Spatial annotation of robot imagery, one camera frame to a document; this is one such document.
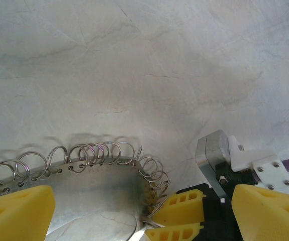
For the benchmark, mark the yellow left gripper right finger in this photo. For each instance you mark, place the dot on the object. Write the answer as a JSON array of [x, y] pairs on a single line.
[[272, 218]]

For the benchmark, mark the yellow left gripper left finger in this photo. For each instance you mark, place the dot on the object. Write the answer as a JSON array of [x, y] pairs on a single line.
[[16, 216]]

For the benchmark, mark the white right camera bracket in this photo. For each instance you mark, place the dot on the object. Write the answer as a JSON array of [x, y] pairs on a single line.
[[244, 158]]

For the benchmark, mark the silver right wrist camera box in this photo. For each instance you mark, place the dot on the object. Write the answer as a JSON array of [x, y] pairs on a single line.
[[209, 155]]

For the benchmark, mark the metal plate with key rings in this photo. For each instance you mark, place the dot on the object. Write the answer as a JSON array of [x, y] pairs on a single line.
[[96, 190]]

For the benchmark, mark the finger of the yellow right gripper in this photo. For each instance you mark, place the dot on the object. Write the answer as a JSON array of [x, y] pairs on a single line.
[[159, 234], [167, 217]]

